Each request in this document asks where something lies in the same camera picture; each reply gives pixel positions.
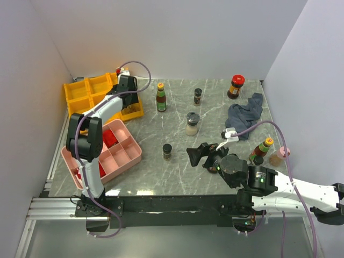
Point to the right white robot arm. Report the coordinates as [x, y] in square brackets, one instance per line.
[260, 188]

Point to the small black-cap spice jar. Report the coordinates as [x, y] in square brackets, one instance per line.
[197, 96]
[167, 148]

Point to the pink-cap spice bottle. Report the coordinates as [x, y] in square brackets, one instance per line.
[279, 156]

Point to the pink divided tray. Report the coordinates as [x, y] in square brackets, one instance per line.
[120, 157]

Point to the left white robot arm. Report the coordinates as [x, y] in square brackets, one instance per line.
[85, 139]

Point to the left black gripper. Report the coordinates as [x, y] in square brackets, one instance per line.
[134, 98]

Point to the yellow compartment bin organizer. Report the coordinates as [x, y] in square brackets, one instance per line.
[84, 95]

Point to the blue grey cloth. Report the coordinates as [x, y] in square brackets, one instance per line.
[242, 117]

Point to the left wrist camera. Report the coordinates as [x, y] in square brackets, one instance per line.
[122, 71]

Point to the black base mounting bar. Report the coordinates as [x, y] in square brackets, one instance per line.
[135, 211]

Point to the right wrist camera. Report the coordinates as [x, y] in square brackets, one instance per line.
[228, 137]

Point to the red-lid chili jar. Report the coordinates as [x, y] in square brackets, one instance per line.
[213, 170]
[236, 83]

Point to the clear-cap salt grinder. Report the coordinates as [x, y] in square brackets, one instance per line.
[192, 123]

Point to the black-top brown pepper grinder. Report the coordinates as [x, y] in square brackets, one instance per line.
[132, 108]

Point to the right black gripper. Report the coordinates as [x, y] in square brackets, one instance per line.
[194, 154]

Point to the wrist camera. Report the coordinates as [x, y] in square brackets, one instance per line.
[228, 137]
[122, 71]

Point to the red white packet in tray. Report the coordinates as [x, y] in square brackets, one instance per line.
[77, 174]

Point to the green label sauce bottle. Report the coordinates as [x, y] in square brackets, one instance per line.
[261, 149]
[161, 104]

